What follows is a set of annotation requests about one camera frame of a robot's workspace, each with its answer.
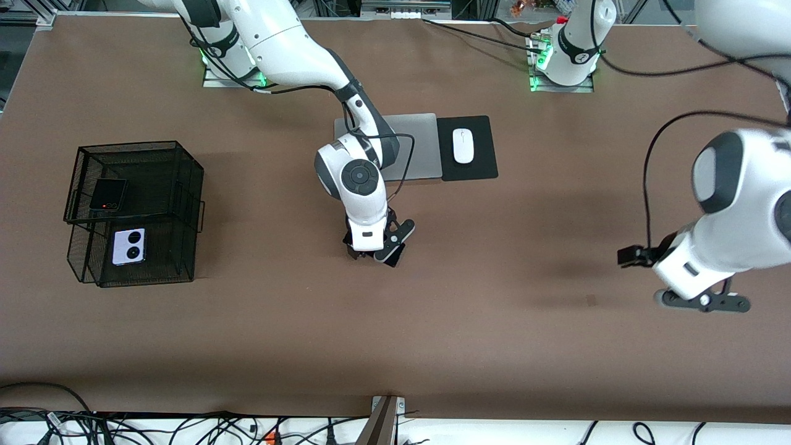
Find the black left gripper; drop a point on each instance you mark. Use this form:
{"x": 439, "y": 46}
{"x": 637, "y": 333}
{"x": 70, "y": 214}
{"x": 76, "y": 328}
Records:
{"x": 649, "y": 254}

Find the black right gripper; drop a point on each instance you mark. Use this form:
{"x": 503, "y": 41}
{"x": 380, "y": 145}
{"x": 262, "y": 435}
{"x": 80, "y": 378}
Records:
{"x": 356, "y": 252}

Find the black slab smartphone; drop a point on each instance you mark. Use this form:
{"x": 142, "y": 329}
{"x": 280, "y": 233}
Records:
{"x": 395, "y": 256}

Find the lilac flip phone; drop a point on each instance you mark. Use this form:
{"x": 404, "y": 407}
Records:
{"x": 128, "y": 246}

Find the black flip phone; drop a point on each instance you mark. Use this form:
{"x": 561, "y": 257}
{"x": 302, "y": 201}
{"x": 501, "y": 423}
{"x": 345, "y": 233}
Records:
{"x": 108, "y": 194}

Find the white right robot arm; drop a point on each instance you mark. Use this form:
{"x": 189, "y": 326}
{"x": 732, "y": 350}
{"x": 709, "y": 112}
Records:
{"x": 278, "y": 49}

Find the silver closed laptop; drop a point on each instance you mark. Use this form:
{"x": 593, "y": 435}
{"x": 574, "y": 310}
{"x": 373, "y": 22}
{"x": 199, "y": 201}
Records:
{"x": 420, "y": 148}

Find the white computer mouse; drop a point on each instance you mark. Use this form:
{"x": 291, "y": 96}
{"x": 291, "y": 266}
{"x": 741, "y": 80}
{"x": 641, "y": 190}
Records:
{"x": 463, "y": 148}

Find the black mouse pad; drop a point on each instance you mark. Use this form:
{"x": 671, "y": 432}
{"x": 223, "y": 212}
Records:
{"x": 482, "y": 167}

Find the white power strip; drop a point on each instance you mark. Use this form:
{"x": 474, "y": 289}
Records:
{"x": 405, "y": 11}

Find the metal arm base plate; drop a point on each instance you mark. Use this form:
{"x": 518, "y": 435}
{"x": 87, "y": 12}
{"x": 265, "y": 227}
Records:
{"x": 584, "y": 90}
{"x": 213, "y": 83}

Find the grey metal camera post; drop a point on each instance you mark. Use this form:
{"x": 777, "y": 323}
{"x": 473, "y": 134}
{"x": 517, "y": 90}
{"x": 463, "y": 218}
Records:
{"x": 380, "y": 426}

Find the aluminium frame profile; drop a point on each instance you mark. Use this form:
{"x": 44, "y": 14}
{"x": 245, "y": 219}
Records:
{"x": 46, "y": 20}

